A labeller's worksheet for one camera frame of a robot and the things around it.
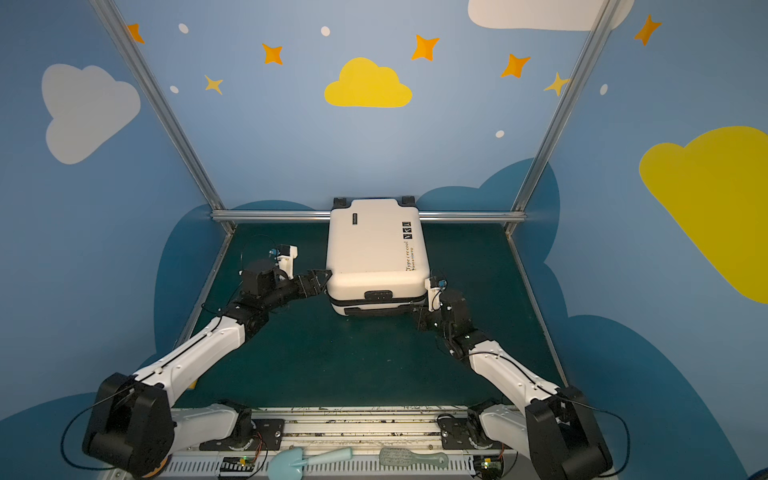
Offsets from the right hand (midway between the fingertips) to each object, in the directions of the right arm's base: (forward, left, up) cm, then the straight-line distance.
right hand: (416, 303), depth 86 cm
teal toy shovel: (-40, +30, -9) cm, 50 cm away
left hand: (+4, +27, +9) cm, 29 cm away
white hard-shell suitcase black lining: (+10, +12, +9) cm, 18 cm away
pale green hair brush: (-37, +5, -9) cm, 38 cm away
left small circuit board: (-40, +44, -14) cm, 61 cm away
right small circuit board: (-38, -20, -15) cm, 45 cm away
